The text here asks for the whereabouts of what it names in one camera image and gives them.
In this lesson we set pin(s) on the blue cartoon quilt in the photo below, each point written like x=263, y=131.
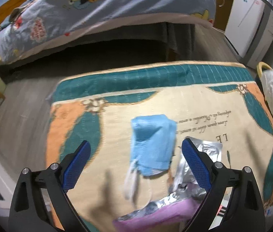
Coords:
x=38, y=25

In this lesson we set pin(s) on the light blue face mask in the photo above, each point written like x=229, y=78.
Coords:
x=152, y=146

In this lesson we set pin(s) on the purple snack wrapper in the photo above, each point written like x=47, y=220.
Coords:
x=179, y=211

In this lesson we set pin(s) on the teal and cream floor rug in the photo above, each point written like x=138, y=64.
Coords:
x=218, y=102

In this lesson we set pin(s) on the wooden side cabinet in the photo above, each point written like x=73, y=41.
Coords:
x=223, y=9

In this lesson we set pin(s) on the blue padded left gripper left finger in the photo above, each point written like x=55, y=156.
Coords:
x=73, y=164

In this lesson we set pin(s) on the silver foil wrapper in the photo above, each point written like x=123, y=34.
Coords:
x=185, y=186

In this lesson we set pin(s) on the white air purifier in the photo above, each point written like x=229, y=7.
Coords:
x=249, y=31

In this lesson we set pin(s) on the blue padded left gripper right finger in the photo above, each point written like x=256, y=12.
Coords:
x=199, y=163

